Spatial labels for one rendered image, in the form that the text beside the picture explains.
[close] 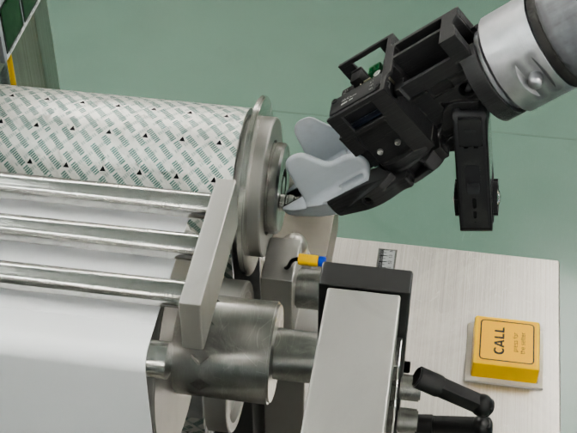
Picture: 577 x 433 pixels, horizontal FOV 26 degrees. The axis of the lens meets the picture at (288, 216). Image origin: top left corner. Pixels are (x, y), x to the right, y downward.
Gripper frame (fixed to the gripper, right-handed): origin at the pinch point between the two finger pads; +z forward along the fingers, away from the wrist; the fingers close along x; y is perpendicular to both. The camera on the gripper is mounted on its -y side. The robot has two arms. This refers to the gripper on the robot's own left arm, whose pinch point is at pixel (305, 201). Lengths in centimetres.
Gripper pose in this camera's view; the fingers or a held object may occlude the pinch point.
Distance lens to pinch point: 99.8
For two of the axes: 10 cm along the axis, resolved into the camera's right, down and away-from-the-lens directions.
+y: -6.4, -6.3, -4.4
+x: -1.5, 6.6, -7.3
